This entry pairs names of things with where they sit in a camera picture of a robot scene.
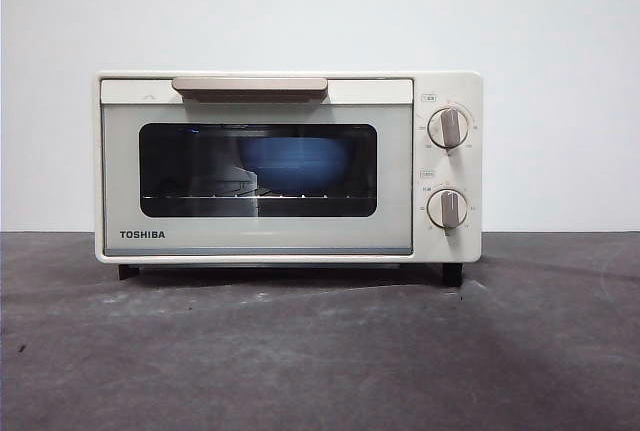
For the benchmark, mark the blue ribbed bowl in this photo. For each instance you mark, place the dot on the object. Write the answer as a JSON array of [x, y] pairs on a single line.
[[295, 161]]

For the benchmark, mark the beige oven knob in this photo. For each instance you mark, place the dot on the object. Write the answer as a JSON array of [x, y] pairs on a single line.
[[449, 127], [448, 208]]

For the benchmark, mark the cream Toshiba toaster oven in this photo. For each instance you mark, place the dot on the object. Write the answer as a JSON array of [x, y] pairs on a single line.
[[450, 86]]

